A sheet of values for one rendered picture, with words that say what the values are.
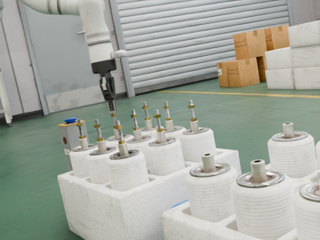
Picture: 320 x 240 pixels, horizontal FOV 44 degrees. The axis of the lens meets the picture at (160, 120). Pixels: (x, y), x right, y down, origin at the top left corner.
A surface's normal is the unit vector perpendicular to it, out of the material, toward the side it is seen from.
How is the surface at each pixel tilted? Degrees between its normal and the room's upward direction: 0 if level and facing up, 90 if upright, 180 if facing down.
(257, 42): 90
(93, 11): 107
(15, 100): 90
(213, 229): 0
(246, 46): 90
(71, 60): 90
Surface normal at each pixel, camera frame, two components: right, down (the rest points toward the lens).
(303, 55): -0.92, 0.22
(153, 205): 0.58, 0.01
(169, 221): -0.80, 0.23
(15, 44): 0.32, 0.08
